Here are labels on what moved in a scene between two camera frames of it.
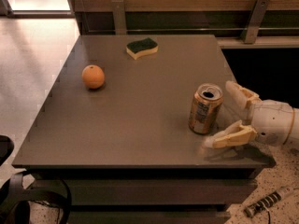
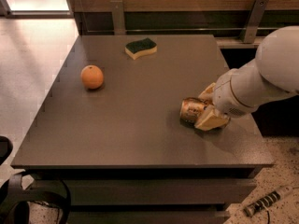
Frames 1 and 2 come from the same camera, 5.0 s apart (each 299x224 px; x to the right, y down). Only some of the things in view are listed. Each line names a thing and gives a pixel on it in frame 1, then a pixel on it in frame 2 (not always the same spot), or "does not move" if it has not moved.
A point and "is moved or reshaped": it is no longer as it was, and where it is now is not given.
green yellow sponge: [142, 48] does not move
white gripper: [271, 121] → [230, 93]
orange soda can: [206, 108] is moved or reshaped
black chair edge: [7, 147] does not move
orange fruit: [92, 77] does not move
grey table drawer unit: [156, 195] does not move
